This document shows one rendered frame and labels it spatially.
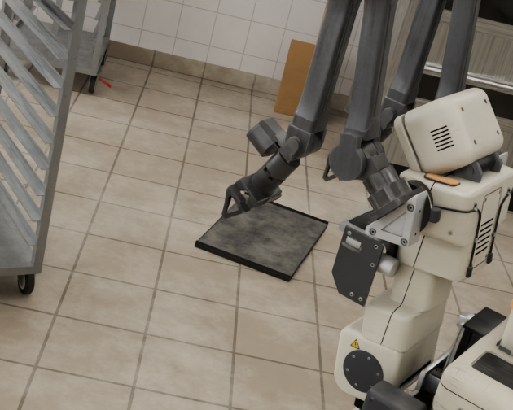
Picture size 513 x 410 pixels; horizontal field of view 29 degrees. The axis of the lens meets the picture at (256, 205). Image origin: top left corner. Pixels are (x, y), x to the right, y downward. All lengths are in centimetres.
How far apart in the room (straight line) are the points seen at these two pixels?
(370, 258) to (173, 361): 120
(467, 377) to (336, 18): 75
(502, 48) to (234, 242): 169
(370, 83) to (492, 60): 293
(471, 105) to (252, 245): 202
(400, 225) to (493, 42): 293
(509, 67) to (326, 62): 294
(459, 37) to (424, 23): 9
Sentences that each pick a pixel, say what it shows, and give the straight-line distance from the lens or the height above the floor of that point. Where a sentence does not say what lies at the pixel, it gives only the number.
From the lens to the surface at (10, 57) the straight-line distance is 348.
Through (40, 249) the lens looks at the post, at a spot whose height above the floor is 21.
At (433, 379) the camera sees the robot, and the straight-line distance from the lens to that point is 231.
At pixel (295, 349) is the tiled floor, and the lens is 346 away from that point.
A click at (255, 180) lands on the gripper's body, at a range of 217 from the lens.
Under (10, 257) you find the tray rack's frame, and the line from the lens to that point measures 333.
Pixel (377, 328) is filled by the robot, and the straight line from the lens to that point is 226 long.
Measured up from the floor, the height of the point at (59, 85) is 77.
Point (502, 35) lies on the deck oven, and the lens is 484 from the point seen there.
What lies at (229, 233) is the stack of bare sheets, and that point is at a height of 2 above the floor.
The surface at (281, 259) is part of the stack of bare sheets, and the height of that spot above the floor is 2.
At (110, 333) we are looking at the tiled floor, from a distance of 330.
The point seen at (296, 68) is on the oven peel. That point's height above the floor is 27.
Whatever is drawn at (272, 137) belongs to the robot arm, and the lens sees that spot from 213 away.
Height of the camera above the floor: 181
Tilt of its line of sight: 24 degrees down
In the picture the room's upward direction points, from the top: 15 degrees clockwise
